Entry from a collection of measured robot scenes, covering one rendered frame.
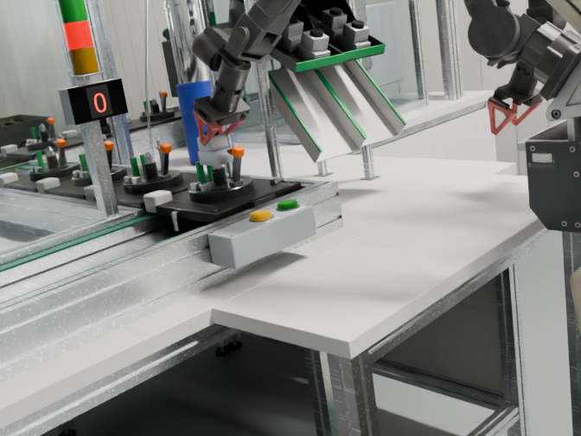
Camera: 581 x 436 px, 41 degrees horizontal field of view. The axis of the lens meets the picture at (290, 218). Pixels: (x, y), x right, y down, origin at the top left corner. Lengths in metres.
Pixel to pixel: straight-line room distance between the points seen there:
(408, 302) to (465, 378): 1.19
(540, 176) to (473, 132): 1.84
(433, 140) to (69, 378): 2.09
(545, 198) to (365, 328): 0.44
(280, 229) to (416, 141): 1.56
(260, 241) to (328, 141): 0.45
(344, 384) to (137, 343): 0.33
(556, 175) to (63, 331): 0.86
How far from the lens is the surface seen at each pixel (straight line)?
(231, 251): 1.35
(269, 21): 1.46
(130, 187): 1.80
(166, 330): 1.28
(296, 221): 1.45
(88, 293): 1.29
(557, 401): 2.65
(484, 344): 2.31
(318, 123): 1.79
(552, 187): 1.41
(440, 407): 2.63
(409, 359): 2.51
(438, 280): 1.30
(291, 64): 1.70
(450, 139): 3.11
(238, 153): 1.55
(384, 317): 1.18
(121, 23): 7.14
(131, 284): 1.32
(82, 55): 1.57
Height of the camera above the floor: 1.34
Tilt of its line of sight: 16 degrees down
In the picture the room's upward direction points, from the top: 9 degrees counter-clockwise
